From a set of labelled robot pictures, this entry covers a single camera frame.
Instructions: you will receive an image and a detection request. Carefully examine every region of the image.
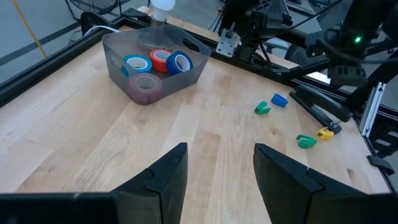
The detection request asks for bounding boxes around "dark grey translucent bin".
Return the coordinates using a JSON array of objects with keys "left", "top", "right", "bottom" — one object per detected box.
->
[{"left": 101, "top": 24, "right": 212, "bottom": 106}]

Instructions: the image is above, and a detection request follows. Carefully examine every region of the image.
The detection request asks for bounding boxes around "green staple remover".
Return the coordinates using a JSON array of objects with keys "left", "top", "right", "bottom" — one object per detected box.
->
[
  {"left": 295, "top": 134, "right": 318, "bottom": 149},
  {"left": 254, "top": 101, "right": 272, "bottom": 115}
]

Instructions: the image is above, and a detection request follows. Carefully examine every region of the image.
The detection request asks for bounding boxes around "silver aluminium post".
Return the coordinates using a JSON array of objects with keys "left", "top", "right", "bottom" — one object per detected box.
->
[{"left": 358, "top": 82, "right": 387, "bottom": 138}]

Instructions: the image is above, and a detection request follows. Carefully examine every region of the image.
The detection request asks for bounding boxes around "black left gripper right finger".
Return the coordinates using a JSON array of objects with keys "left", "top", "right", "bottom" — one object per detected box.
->
[{"left": 253, "top": 142, "right": 368, "bottom": 224}]

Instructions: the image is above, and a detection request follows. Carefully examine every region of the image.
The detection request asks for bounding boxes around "yellow staple remover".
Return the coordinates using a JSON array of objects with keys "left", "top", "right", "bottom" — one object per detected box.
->
[{"left": 316, "top": 126, "right": 335, "bottom": 141}]

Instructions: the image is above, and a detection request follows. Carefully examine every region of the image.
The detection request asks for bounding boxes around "dark blue tape roll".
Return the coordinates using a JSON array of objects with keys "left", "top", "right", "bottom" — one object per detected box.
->
[{"left": 165, "top": 50, "right": 194, "bottom": 77}]

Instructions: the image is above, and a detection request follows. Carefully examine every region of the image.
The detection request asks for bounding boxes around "white lamp cable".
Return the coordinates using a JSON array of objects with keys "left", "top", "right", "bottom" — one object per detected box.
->
[{"left": 83, "top": 24, "right": 121, "bottom": 37}]

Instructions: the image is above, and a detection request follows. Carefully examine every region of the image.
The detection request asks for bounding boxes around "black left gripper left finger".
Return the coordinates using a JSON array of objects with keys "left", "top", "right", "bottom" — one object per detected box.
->
[{"left": 113, "top": 142, "right": 189, "bottom": 224}]

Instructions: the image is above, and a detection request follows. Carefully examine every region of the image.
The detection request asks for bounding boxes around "black stapler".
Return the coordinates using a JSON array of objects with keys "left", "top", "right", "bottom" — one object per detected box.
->
[{"left": 289, "top": 83, "right": 354, "bottom": 135}]

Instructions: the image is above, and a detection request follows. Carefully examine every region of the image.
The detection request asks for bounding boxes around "light blue tape roll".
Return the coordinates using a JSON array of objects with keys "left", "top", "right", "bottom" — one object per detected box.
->
[{"left": 121, "top": 54, "right": 153, "bottom": 77}]

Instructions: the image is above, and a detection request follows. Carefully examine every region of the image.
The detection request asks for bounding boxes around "silver metal bracket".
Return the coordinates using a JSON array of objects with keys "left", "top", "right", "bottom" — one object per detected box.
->
[{"left": 215, "top": 29, "right": 242, "bottom": 58}]

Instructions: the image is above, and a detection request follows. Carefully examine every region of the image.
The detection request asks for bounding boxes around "black floor fan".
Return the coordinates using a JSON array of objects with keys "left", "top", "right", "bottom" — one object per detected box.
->
[{"left": 68, "top": 0, "right": 122, "bottom": 16}]

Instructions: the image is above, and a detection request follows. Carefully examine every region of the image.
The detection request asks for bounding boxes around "white light bulb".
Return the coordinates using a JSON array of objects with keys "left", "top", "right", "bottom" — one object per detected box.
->
[{"left": 150, "top": 0, "right": 177, "bottom": 27}]

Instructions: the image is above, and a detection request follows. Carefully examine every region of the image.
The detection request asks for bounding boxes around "red tape roll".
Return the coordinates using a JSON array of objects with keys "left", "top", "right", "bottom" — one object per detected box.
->
[{"left": 149, "top": 48, "right": 173, "bottom": 73}]

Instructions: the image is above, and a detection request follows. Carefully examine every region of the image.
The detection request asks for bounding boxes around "blue staple remover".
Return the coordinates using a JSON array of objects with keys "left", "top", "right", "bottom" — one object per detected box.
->
[{"left": 271, "top": 93, "right": 289, "bottom": 109}]

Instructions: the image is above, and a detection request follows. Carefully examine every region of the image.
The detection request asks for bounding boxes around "yellow hanging cable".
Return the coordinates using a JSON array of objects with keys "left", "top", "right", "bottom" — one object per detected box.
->
[{"left": 11, "top": 0, "right": 49, "bottom": 59}]

